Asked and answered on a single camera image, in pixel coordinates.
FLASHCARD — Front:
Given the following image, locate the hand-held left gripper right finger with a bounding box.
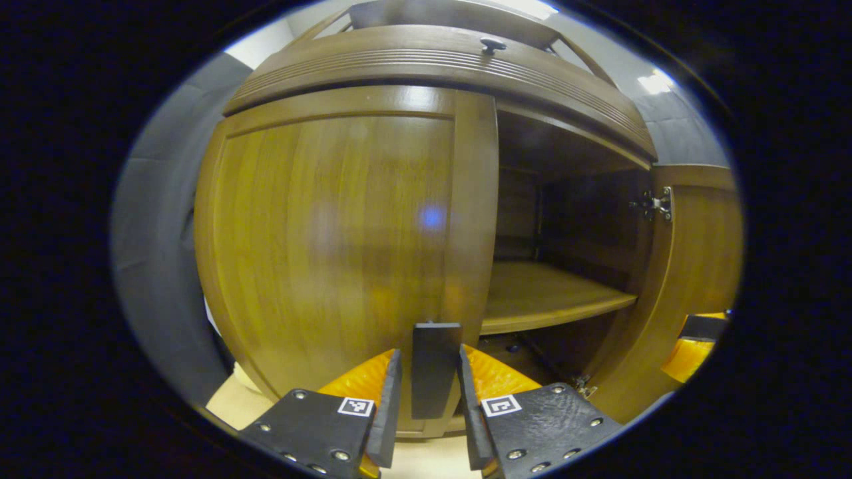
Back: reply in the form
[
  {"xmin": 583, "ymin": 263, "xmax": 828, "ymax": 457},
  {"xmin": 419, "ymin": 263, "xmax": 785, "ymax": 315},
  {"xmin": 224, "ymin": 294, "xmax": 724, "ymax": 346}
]
[{"xmin": 457, "ymin": 344, "xmax": 625, "ymax": 479}]

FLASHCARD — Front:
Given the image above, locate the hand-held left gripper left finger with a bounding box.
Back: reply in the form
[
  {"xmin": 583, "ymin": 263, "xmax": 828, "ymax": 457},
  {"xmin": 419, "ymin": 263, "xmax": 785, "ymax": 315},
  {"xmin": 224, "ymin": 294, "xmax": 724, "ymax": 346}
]
[{"xmin": 238, "ymin": 349, "xmax": 403, "ymax": 479}]

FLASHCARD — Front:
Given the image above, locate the black door handle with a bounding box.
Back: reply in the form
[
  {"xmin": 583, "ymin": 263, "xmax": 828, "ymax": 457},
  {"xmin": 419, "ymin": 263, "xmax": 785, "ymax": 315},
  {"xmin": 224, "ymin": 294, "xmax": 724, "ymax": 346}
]
[{"xmin": 411, "ymin": 322, "xmax": 463, "ymax": 421}]

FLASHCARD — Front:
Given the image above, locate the wooden cabinet door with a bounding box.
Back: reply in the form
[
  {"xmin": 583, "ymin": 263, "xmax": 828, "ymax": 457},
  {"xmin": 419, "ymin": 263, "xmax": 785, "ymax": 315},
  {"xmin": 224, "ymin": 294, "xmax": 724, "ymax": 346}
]
[
  {"xmin": 194, "ymin": 85, "xmax": 500, "ymax": 440},
  {"xmin": 586, "ymin": 164, "xmax": 745, "ymax": 426}
]

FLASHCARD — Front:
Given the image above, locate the brown wooden shoe cabinet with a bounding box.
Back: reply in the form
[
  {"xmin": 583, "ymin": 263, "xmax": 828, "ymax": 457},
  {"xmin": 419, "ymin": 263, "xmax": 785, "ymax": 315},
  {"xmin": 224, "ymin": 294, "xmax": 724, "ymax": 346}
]
[{"xmin": 220, "ymin": 0, "xmax": 660, "ymax": 426}]

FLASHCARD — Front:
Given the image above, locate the ribbed wooden cabinet drawer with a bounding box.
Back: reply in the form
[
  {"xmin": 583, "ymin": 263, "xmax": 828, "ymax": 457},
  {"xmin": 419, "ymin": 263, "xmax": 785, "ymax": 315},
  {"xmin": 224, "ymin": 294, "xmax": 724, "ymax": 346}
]
[{"xmin": 223, "ymin": 25, "xmax": 658, "ymax": 160}]

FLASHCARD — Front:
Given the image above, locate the small ceiling light panel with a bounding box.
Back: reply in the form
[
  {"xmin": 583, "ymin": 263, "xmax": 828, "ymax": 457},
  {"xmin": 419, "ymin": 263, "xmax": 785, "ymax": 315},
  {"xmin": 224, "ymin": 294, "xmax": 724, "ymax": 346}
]
[{"xmin": 637, "ymin": 69, "xmax": 676, "ymax": 95}]

